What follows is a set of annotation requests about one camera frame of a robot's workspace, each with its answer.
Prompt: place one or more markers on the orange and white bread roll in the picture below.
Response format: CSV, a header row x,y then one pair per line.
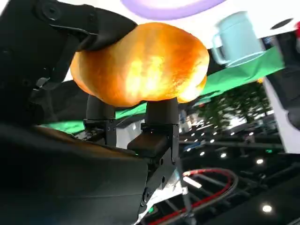
x,y
145,65

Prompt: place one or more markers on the lilac plate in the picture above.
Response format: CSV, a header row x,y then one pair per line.
x,y
168,11

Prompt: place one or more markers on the green cloth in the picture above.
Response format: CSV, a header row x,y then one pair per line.
x,y
234,77

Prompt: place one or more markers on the pale green mug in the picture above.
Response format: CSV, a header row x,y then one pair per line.
x,y
236,37

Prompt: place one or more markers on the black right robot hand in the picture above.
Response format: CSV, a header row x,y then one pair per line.
x,y
35,70

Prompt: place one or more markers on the white and black workshop machine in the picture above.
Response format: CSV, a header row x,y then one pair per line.
x,y
288,82

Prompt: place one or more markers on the green leafy plant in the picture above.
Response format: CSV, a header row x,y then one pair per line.
x,y
234,105

